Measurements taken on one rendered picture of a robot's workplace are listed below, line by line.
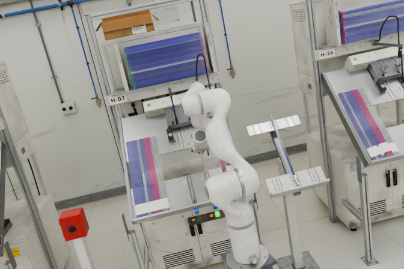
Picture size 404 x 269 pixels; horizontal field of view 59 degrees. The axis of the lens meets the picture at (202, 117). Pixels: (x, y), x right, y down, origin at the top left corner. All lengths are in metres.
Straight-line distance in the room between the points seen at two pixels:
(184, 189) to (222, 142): 0.74
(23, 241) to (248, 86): 2.62
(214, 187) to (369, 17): 1.74
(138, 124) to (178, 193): 0.56
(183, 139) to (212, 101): 0.79
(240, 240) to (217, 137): 0.45
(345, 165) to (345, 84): 0.56
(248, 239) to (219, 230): 1.04
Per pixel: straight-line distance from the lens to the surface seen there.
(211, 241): 2.66
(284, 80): 4.15
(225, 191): 1.47
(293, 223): 2.51
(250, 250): 1.64
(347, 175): 2.76
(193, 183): 2.20
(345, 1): 2.87
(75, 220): 2.35
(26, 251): 2.77
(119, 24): 2.68
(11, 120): 2.87
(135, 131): 2.41
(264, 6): 4.02
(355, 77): 2.73
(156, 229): 2.57
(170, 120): 2.33
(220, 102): 1.58
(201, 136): 1.97
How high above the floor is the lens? 1.76
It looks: 16 degrees down
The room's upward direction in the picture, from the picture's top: 12 degrees counter-clockwise
